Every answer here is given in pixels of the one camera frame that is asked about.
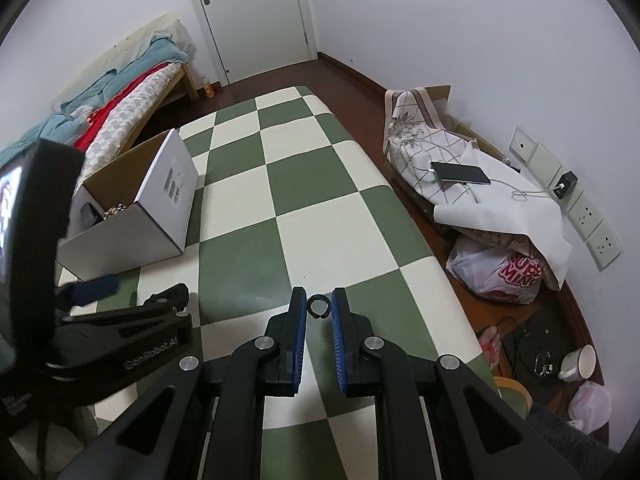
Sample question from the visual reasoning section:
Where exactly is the small black ring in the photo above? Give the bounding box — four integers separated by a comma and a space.
306, 294, 332, 320

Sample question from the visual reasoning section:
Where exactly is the cardboard box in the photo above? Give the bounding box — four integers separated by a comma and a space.
56, 129, 198, 281

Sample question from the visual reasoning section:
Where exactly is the green white checkered tablecloth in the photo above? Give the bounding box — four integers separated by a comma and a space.
54, 84, 501, 480

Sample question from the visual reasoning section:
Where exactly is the checkered mattress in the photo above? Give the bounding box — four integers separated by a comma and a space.
76, 63, 186, 186

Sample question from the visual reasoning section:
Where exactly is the teal blue blanket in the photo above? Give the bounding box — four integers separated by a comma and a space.
0, 105, 93, 167

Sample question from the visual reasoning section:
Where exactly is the white red plastic bag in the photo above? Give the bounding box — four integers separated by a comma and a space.
446, 236, 542, 304

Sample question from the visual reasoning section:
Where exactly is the red bed sheet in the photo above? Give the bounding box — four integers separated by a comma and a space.
73, 62, 171, 152

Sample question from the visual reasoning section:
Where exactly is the black smartphone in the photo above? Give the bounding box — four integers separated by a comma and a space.
431, 162, 491, 185

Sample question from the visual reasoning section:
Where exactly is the small bottle on floor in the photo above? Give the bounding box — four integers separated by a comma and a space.
202, 76, 215, 99

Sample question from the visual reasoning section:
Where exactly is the floral white cloth bag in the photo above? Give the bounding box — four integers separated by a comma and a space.
383, 87, 572, 290

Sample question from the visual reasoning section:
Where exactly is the white cup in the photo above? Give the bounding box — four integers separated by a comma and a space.
558, 344, 597, 382

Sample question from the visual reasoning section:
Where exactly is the teal pillow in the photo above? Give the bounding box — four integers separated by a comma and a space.
52, 29, 195, 110

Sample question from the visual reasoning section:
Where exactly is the black charger plug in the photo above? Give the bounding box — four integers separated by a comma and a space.
551, 171, 578, 200

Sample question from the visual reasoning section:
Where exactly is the white door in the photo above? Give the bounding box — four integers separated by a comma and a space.
192, 0, 318, 86

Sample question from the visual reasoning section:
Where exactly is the white wall socket strip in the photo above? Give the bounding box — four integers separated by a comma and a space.
509, 126, 623, 272

